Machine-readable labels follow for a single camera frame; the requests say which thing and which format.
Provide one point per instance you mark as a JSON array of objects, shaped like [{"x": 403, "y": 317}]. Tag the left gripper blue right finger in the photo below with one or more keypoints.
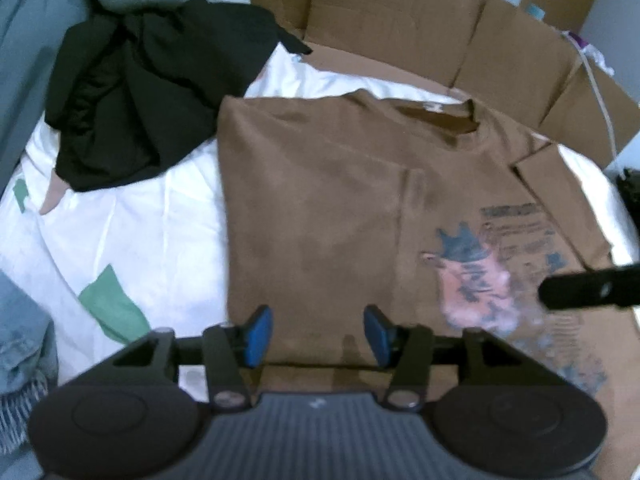
[{"x": 380, "y": 333}]

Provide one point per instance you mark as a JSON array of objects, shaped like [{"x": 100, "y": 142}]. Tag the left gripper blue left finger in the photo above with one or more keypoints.
[{"x": 256, "y": 334}]

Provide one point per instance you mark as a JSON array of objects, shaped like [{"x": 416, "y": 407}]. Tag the purple white detergent bag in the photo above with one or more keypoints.
[{"x": 591, "y": 52}]

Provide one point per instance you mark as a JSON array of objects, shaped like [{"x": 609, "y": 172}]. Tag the light blue bottle cap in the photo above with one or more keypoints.
[{"x": 535, "y": 11}]

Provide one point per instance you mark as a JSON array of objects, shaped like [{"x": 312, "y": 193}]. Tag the brown printed t-shirt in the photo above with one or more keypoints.
[{"x": 446, "y": 215}]

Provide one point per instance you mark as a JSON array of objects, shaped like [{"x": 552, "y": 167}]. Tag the light blue denim garment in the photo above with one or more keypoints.
[{"x": 29, "y": 369}]

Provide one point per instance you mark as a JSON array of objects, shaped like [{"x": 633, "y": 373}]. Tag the black garment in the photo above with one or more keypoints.
[{"x": 133, "y": 94}]

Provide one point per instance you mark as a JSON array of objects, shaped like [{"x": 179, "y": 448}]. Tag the grey blue pillow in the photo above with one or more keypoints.
[{"x": 31, "y": 34}]

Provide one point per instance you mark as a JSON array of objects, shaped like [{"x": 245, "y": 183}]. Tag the black storage bag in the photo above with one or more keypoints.
[{"x": 628, "y": 185}]

